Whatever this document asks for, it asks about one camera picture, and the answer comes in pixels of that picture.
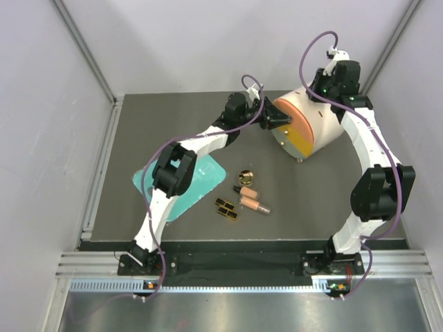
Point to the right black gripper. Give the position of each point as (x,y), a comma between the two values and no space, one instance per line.
(319,77)

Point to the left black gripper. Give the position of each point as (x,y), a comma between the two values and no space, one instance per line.
(277,117)

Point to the orange drawer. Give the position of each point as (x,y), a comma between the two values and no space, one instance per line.
(299,122)

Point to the yellow drawer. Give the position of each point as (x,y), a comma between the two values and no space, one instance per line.
(299,142)

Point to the white cylindrical drawer organizer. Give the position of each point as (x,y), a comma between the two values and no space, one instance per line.
(323,121)

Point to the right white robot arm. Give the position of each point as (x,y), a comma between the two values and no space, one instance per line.
(382,192)

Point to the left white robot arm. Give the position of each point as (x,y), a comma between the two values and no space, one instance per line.
(176,161)

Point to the gold round compact jar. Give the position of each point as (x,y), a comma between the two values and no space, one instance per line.
(246,177)

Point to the teal packaged sheet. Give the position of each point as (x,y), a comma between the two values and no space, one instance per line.
(208,174)

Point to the black gold lipstick lower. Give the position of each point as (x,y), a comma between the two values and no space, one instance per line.
(232,216)

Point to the black gold lipstick middle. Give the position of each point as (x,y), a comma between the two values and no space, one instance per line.
(223,210)

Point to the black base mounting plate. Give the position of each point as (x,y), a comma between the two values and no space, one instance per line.
(239,264)

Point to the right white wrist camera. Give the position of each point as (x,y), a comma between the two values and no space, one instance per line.
(335,56)

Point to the grey slotted cable duct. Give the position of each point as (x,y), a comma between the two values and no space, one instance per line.
(148,285)

